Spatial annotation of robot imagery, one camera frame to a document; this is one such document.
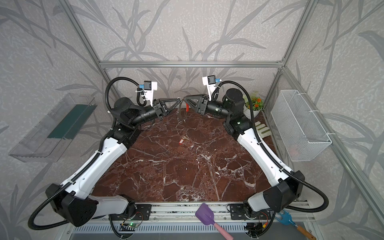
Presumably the key with red tag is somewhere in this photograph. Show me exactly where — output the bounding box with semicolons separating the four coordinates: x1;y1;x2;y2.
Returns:
179;136;189;145

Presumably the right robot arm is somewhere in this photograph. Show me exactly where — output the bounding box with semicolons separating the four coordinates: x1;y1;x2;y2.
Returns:
184;89;304;216

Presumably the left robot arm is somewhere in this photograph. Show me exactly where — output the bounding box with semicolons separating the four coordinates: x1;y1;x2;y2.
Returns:
46;98;181;227

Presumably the white pot with flowers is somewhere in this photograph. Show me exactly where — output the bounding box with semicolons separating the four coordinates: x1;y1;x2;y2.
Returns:
243;91;264;119

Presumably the cream work glove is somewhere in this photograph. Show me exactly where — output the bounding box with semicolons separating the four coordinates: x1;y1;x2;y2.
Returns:
255;122;272;139

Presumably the purple pink toy shovel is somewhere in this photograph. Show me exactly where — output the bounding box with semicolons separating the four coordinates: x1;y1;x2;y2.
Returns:
195;203;234;240

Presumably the blue toy garden fork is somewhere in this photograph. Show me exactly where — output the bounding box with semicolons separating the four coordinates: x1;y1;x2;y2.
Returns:
277;210;317;240

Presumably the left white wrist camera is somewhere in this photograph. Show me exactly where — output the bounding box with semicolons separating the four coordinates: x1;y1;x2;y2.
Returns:
136;81;158;106

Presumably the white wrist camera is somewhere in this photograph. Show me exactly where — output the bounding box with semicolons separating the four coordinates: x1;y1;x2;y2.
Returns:
136;81;158;106
202;75;222;101

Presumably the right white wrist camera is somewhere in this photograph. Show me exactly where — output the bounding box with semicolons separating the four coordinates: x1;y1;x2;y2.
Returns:
202;75;222;101

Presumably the white wire mesh basket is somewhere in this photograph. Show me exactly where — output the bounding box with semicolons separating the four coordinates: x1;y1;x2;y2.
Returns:
271;90;332;162

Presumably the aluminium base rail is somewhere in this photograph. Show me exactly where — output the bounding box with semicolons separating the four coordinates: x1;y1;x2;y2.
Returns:
61;201;316;224

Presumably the clear plastic wall shelf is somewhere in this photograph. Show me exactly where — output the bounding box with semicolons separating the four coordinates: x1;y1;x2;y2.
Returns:
9;94;97;163

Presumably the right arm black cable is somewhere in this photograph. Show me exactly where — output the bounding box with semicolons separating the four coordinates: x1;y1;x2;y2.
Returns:
211;80;330;213

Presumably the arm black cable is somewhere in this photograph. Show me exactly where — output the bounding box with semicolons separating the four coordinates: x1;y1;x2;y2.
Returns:
211;80;330;213
27;76;148;231

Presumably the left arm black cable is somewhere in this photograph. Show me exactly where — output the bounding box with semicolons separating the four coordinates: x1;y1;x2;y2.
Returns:
27;76;148;231

